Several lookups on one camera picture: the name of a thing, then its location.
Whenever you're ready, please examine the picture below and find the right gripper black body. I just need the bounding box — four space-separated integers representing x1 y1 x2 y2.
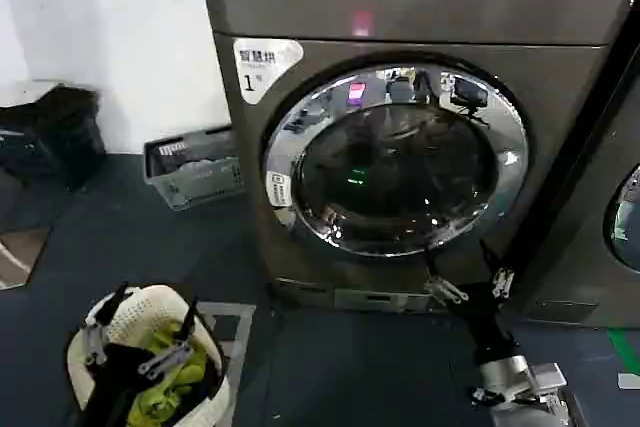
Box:
451 283 517 366

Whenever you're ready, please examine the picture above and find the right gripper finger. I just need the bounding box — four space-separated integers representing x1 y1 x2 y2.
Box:
478 240 517 300
423 246 464 305

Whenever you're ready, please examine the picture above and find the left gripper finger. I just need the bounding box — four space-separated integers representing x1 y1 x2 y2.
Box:
81 285 130 366
138 298 199 380

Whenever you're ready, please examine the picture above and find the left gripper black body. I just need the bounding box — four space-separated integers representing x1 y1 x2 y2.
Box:
89 341 161 427

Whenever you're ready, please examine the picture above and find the yellow-green garment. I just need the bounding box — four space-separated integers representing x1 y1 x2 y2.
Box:
126 320 210 427

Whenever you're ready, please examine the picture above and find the black garment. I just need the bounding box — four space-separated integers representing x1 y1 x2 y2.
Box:
187 346 224 406

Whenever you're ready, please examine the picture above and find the white perforated laundry basket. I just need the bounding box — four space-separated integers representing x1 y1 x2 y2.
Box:
66 283 232 427

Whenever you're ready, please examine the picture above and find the brown floor mat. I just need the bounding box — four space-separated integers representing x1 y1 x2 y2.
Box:
0 225 54 291

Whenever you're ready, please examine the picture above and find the glass door with green reflection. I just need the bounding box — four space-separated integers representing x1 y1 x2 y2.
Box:
601 163 640 269

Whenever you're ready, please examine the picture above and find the round glass dryer door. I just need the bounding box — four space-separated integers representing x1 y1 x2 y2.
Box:
261 53 530 262

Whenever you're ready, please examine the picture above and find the green floor tape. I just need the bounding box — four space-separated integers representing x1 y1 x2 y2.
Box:
606 327 640 374

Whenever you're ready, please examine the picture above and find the grey plastic crate basket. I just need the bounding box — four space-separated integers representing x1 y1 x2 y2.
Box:
143 127 247 212

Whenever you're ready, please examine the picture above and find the white cloth in crate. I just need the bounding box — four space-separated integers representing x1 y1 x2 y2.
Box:
174 156 217 174

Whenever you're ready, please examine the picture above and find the small white door sticker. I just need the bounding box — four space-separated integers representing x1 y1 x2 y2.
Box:
269 171 294 209

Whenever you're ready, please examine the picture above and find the black plastic crate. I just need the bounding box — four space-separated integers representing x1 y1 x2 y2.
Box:
0 83 107 189

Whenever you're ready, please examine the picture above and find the grey dryer with dark edge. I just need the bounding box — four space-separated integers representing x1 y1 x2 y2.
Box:
503 0 640 333

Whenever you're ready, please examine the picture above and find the grey front-load dryer numbered one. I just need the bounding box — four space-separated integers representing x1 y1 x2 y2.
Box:
196 0 627 315

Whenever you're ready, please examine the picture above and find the white number sticker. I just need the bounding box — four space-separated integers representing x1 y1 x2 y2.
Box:
232 37 305 106

